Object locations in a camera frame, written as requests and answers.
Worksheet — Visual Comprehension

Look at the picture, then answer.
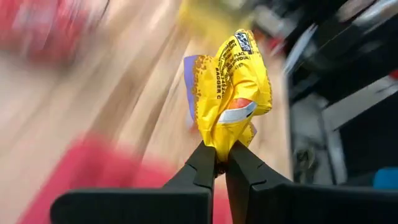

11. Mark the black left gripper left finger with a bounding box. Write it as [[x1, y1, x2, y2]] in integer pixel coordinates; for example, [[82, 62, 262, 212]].
[[49, 141, 218, 224]]

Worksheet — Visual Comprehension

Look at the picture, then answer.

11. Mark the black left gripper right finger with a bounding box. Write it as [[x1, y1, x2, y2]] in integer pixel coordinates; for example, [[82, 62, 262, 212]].
[[225, 141, 398, 224]]

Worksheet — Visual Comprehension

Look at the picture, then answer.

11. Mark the yellow Butterfinger candy pack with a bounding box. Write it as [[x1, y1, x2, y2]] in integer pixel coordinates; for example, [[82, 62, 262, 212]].
[[183, 28, 274, 163]]

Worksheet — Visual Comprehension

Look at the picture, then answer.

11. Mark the pink plastic bin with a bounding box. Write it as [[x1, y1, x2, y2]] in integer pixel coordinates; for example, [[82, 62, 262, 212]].
[[17, 132, 234, 224]]

